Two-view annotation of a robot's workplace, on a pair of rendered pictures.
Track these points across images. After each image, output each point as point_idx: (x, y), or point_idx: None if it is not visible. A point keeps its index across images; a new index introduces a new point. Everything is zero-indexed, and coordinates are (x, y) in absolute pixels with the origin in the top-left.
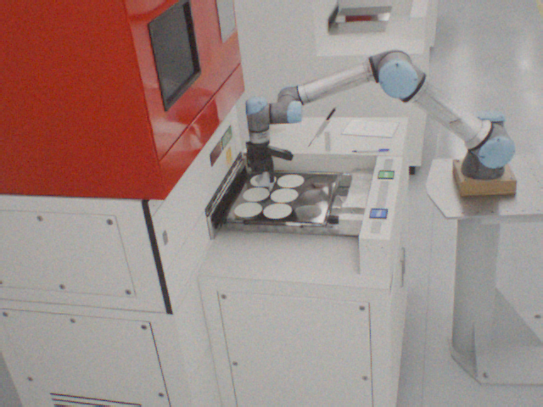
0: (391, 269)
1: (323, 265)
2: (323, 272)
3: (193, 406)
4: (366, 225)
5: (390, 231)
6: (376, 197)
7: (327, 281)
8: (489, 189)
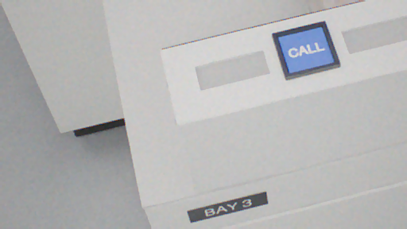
0: (243, 185)
1: (188, 32)
2: (160, 44)
3: (13, 29)
4: (229, 44)
5: (220, 113)
6: (405, 12)
7: (128, 64)
8: None
